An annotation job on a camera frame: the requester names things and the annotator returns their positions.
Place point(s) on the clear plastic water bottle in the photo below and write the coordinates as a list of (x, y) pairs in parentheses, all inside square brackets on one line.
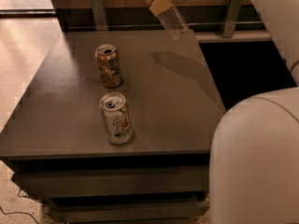
[(173, 22)]

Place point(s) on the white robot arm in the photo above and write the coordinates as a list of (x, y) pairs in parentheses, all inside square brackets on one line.
[(254, 159)]

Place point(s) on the orange soda can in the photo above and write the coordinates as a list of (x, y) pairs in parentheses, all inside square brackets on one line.
[(107, 58)]

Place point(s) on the white green soda can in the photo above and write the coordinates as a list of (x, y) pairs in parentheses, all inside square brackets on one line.
[(114, 110)]

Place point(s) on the grey drawer cabinet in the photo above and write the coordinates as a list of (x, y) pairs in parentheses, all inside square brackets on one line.
[(174, 109)]

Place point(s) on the lower grey drawer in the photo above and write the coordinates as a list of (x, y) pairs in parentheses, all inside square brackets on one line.
[(128, 212)]

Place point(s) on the grey drawer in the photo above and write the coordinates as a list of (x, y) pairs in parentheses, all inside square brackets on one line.
[(114, 182), (128, 212)]

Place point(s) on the upper grey drawer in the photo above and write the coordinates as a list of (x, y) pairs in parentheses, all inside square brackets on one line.
[(114, 182)]

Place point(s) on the wooden wall shelf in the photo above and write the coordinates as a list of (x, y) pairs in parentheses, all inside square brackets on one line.
[(202, 16)]

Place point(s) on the left metal bracket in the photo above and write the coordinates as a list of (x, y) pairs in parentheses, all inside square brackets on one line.
[(99, 14)]

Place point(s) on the metal bracket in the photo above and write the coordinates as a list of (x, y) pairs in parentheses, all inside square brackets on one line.
[(99, 14), (232, 12)]

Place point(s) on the right metal bracket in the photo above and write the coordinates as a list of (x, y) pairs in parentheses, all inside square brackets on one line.
[(232, 12)]

